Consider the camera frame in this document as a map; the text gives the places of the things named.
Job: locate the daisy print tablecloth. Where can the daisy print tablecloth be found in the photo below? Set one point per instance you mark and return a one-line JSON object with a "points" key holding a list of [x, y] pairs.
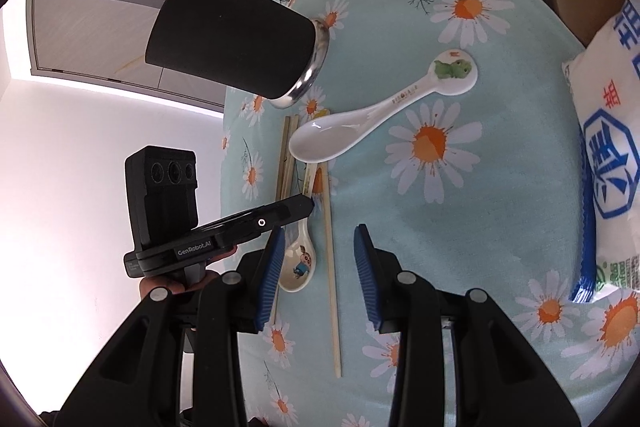
{"points": [[450, 232]]}

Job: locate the grey door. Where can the grey door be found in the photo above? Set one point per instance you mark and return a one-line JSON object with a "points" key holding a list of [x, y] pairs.
{"points": [[90, 17]]}

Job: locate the white ceramic frog spoon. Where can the white ceramic frog spoon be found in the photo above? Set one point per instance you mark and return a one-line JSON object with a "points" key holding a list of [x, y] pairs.
{"points": [[320, 139]]}

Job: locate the white blue salt bag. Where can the white blue salt bag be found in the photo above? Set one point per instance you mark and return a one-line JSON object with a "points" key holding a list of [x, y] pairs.
{"points": [[615, 187]]}

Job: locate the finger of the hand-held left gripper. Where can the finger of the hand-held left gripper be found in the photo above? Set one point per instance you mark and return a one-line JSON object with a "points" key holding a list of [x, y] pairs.
{"points": [[280, 211]]}

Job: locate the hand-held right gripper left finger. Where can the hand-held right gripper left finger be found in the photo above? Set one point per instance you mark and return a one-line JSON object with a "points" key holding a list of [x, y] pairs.
{"points": [[270, 277]]}

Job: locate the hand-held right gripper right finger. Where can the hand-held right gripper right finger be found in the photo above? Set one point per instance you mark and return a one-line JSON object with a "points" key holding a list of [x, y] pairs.
{"points": [[367, 277]]}

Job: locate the black utensil holder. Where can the black utensil holder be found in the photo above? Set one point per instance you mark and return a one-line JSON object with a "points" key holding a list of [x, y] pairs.
{"points": [[225, 37]]}

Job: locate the person's left hand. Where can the person's left hand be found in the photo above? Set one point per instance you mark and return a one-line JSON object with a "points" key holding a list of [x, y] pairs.
{"points": [[147, 285]]}

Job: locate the ceramic cartoon spoon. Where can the ceramic cartoon spoon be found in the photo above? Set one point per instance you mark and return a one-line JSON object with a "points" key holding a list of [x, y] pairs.
{"points": [[300, 274]]}

